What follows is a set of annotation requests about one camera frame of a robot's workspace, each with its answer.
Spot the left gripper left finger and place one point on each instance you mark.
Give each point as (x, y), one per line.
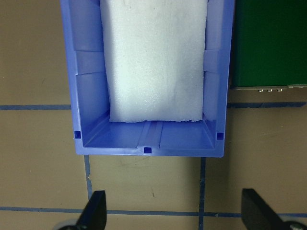
(93, 216)

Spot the blue bin beside left arm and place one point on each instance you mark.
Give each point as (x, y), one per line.
(93, 131)

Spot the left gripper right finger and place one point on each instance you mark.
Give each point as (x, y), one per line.
(256, 214)

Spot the green conveyor belt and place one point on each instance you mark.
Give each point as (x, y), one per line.
(269, 45)

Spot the white foam pad left bin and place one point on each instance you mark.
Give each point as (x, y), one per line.
(154, 59)

